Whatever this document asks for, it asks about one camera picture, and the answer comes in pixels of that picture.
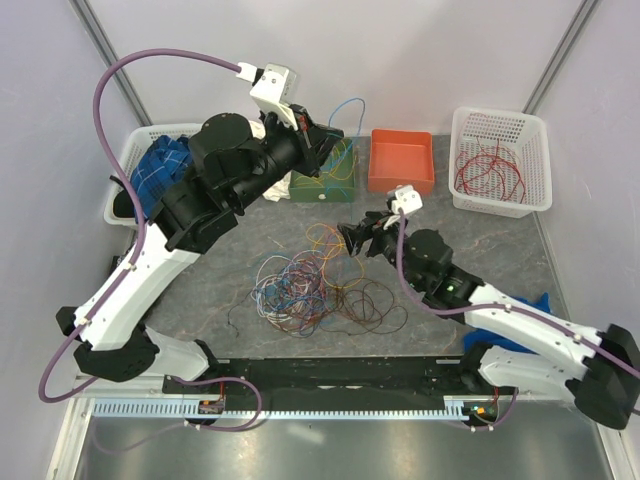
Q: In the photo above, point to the orange drawer box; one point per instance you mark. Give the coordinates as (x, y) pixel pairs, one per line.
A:
(399, 158)

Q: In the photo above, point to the light blue cable duct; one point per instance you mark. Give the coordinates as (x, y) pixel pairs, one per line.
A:
(192, 409)

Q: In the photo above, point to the right white plastic basket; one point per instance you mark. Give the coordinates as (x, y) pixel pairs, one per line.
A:
(499, 163)

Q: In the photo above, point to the black printed t-shirt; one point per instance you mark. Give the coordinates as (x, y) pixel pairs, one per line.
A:
(116, 261)

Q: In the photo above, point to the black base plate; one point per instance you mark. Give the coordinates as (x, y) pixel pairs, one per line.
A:
(429, 375)

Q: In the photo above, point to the cream white cloth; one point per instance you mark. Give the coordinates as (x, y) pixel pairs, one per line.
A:
(280, 189)

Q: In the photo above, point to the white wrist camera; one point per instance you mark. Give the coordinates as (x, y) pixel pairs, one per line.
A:
(272, 90)
(404, 199)

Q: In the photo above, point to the green drawer box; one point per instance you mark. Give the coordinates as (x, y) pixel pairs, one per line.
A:
(336, 182)

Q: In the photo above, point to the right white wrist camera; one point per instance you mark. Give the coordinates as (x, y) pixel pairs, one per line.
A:
(404, 199)

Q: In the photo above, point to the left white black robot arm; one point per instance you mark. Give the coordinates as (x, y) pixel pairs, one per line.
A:
(230, 169)

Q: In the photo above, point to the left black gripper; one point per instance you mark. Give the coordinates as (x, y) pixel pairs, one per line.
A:
(316, 140)

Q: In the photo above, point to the black cloth in basket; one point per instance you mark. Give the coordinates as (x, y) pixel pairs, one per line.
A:
(122, 205)

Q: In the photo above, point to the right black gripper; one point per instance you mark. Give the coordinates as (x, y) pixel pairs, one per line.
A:
(372, 226)

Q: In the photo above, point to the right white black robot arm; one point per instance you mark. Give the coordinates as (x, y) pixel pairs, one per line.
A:
(597, 370)

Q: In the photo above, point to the left white plastic basket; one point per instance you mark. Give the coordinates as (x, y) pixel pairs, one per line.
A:
(135, 147)

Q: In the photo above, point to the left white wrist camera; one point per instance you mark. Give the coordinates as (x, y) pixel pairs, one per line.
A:
(272, 90)

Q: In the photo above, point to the white plastic basket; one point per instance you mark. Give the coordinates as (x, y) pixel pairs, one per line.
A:
(135, 147)
(499, 163)

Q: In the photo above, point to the blue plaid cloth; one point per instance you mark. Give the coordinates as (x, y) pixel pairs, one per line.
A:
(162, 166)

